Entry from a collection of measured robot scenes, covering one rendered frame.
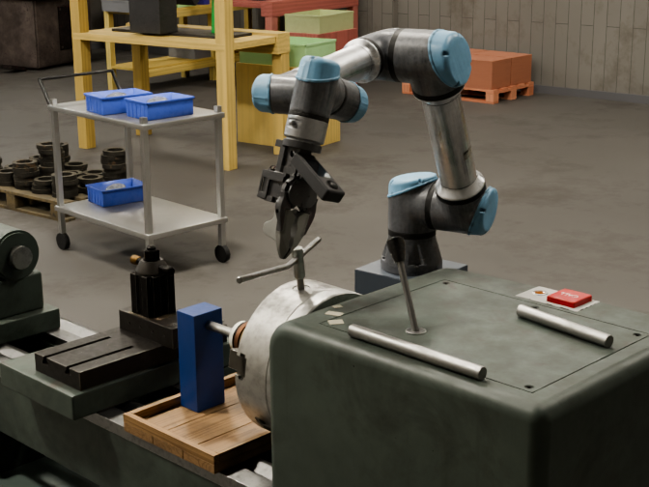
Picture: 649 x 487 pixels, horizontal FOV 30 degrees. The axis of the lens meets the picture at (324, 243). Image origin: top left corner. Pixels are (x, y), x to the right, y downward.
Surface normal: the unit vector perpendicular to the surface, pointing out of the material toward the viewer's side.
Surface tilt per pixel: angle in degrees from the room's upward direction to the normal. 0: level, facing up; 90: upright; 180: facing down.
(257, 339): 59
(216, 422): 0
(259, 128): 90
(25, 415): 90
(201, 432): 0
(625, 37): 90
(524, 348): 0
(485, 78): 90
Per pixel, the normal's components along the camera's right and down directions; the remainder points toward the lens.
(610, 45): -0.62, 0.22
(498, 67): 0.77, 0.17
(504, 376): 0.00, -0.96
